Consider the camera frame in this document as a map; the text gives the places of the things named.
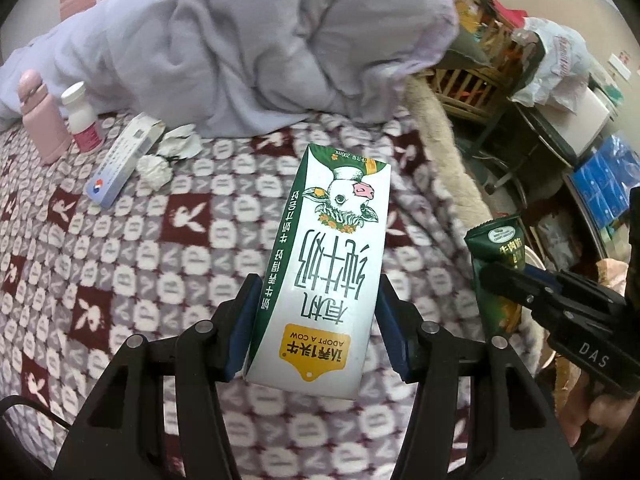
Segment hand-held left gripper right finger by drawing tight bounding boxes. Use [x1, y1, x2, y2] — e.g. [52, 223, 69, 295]
[376, 274, 581, 480]

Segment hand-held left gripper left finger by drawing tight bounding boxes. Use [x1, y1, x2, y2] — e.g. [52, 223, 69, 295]
[52, 275, 264, 480]

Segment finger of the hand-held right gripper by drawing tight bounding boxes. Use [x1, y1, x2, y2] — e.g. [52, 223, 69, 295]
[522, 265, 567, 292]
[476, 259, 567, 327]

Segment dark green snack wrapper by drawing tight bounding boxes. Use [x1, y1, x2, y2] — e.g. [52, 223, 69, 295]
[464, 214, 526, 338]

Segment white round bin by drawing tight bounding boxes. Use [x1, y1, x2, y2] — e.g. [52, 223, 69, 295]
[520, 247, 558, 368]

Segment white green milk carton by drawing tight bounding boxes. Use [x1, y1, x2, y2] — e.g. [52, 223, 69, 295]
[242, 142, 392, 403]

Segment person's right hand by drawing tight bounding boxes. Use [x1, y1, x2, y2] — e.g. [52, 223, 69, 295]
[562, 371, 640, 448]

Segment grey printed bag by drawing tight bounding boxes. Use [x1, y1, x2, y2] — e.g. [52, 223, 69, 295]
[530, 207, 591, 271]

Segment pink textured towel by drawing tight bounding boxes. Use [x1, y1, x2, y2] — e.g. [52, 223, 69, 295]
[595, 257, 633, 301]

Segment blue tissue pack bundle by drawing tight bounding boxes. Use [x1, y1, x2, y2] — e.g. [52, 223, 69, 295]
[570, 135, 638, 231]

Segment printed bunny blanket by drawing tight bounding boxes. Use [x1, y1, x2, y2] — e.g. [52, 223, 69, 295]
[0, 110, 501, 480]

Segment black stool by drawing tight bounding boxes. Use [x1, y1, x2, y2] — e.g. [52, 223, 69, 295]
[480, 102, 581, 196]

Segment white box appliance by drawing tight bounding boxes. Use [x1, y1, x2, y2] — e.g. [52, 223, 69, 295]
[542, 87, 613, 158]

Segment beige fleece blanket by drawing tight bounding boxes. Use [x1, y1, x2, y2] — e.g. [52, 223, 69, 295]
[402, 75, 493, 261]

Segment crumpled white tissue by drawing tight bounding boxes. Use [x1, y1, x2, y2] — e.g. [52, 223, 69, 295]
[136, 154, 173, 188]

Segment torn white paper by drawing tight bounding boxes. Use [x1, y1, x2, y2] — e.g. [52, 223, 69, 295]
[157, 124, 203, 161]

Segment white medicine box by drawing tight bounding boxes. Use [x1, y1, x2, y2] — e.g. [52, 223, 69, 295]
[86, 111, 166, 208]

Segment wooden crib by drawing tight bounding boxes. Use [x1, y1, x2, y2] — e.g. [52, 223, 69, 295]
[430, 0, 538, 121]

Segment white plastic bag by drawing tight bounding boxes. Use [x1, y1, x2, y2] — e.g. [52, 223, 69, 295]
[510, 16, 593, 111]

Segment olive green pillow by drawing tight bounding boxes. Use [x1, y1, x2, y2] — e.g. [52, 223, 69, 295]
[442, 30, 493, 68]

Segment white pill bottle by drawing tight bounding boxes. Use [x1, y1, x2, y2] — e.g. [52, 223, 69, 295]
[60, 81, 106, 153]

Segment pink bottle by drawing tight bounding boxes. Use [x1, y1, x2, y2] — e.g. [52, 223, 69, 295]
[17, 69, 73, 165]

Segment lavender quilt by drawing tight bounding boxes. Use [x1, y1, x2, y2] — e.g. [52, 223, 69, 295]
[0, 0, 461, 138]

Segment black cable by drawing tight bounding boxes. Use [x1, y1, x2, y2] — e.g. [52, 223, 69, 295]
[0, 395, 73, 471]

